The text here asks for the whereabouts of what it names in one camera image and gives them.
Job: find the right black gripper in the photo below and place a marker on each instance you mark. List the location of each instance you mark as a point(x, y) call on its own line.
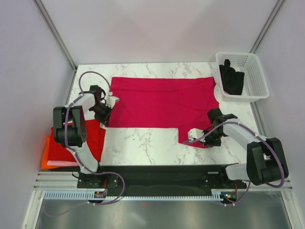
point(217, 143)

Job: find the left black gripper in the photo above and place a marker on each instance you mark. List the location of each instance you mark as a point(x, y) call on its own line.
point(106, 119)

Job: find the magenta t shirt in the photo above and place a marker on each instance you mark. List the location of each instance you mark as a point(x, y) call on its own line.
point(163, 103)

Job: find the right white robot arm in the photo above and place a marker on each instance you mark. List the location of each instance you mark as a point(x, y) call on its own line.
point(265, 158)

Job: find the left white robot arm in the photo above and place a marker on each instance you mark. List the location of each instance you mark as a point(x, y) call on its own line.
point(70, 130)

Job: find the red folded t shirt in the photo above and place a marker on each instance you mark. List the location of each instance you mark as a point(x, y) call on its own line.
point(95, 138)

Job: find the black t shirt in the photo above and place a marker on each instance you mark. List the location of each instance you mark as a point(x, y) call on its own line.
point(232, 81)

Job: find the white plastic basket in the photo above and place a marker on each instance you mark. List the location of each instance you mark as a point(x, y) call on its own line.
point(255, 86)

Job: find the orange folded t shirt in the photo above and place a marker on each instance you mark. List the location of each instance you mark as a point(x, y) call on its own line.
point(46, 155)

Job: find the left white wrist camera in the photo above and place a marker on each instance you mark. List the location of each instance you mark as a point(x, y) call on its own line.
point(111, 100)

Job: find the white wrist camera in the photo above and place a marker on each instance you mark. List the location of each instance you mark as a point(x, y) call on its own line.
point(195, 134)
point(111, 100)

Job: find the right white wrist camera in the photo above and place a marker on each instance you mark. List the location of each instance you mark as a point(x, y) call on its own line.
point(195, 134)

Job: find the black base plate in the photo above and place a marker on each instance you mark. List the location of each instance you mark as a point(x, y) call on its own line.
point(114, 169)

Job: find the white slotted cable duct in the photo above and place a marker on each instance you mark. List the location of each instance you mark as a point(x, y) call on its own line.
point(91, 195)

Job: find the aluminium frame rail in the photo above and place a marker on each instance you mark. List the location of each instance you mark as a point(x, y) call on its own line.
point(205, 180)

